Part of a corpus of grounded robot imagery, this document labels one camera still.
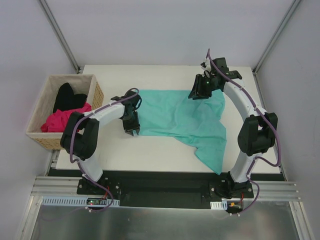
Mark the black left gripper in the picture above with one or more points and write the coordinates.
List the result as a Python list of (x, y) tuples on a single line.
[(130, 124)]

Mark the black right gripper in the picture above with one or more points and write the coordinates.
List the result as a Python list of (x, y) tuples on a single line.
[(198, 86)]

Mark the teal t shirt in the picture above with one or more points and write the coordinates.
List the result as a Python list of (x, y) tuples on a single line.
[(195, 123)]

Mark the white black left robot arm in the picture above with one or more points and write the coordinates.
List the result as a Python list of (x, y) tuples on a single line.
[(80, 136)]

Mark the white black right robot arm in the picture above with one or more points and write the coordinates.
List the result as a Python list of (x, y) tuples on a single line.
[(259, 129)]

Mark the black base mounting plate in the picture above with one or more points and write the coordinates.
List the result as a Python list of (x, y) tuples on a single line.
[(181, 190)]

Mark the wicker laundry basket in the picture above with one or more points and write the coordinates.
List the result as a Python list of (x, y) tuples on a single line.
[(81, 83)]

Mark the black t shirt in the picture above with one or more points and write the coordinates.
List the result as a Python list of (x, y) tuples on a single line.
[(66, 99)]

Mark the pink t shirt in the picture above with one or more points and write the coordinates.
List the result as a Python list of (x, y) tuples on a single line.
[(57, 122)]

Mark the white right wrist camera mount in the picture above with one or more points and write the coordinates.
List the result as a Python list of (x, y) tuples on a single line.
[(206, 65)]

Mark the right rear aluminium post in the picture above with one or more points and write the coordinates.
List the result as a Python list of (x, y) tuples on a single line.
[(293, 7)]

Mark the aluminium post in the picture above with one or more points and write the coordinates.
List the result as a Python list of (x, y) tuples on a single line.
[(59, 35), (293, 7)]

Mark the left white cable duct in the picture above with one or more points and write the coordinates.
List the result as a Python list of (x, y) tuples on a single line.
[(71, 201)]

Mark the white cable duct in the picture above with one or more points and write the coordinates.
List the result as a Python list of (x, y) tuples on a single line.
[(71, 201), (225, 205)]

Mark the right white cable duct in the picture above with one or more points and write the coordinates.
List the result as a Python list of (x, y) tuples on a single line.
[(225, 205)]

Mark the aluminium front frame rail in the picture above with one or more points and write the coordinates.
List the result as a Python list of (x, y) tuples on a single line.
[(266, 187)]

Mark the left rear aluminium post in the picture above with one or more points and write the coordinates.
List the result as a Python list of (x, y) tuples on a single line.
[(59, 35)]

